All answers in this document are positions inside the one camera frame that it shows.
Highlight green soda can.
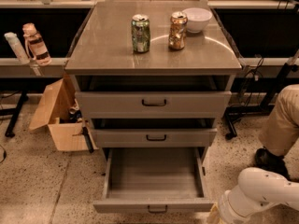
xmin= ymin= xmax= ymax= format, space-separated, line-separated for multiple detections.
xmin=131 ymin=14 xmax=150 ymax=53

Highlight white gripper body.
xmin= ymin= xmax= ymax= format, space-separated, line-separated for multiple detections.
xmin=218 ymin=189 xmax=249 ymax=224

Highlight black shoe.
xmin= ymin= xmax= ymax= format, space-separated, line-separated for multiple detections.
xmin=254 ymin=148 xmax=290 ymax=179

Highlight grey drawer cabinet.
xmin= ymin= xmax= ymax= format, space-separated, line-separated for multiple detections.
xmin=64 ymin=0 xmax=243 ymax=161

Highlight person leg khaki trousers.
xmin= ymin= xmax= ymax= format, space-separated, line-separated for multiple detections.
xmin=259 ymin=84 xmax=299 ymax=156

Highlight gold soda can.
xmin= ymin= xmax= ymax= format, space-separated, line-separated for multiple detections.
xmin=168 ymin=11 xmax=188 ymax=50

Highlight white bowl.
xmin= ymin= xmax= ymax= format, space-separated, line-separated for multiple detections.
xmin=183 ymin=7 xmax=212 ymax=33

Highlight grey bottom drawer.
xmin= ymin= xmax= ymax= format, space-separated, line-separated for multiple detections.
xmin=93 ymin=147 xmax=213 ymax=214

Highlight grey drawer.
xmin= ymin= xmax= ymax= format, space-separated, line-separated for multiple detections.
xmin=74 ymin=76 xmax=232 ymax=119
xmin=92 ymin=119 xmax=217 ymax=147
xmin=93 ymin=147 xmax=213 ymax=214

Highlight black tool in box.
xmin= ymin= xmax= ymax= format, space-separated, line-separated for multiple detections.
xmin=82 ymin=119 xmax=94 ymax=153

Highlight black table leg left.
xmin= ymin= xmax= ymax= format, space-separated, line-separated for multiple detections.
xmin=0 ymin=91 xmax=28 ymax=137

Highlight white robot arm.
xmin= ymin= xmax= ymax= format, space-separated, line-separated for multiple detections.
xmin=206 ymin=167 xmax=299 ymax=224

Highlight black cables right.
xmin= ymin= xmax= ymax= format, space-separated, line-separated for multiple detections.
xmin=232 ymin=54 xmax=264 ymax=110

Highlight white spray bottle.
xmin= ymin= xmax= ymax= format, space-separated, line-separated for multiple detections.
xmin=4 ymin=32 xmax=30 ymax=64

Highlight grey middle drawer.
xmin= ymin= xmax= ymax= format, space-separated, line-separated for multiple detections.
xmin=92 ymin=119 xmax=217 ymax=147

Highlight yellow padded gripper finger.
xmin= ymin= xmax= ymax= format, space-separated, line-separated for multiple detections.
xmin=206 ymin=203 xmax=221 ymax=224

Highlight pink water bottle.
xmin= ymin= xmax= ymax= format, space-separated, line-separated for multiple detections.
xmin=22 ymin=23 xmax=51 ymax=66

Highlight grey top drawer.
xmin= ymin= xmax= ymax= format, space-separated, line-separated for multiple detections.
xmin=74 ymin=76 xmax=232 ymax=119

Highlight open cardboard box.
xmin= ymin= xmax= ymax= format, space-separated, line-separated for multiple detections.
xmin=29 ymin=76 xmax=97 ymax=151

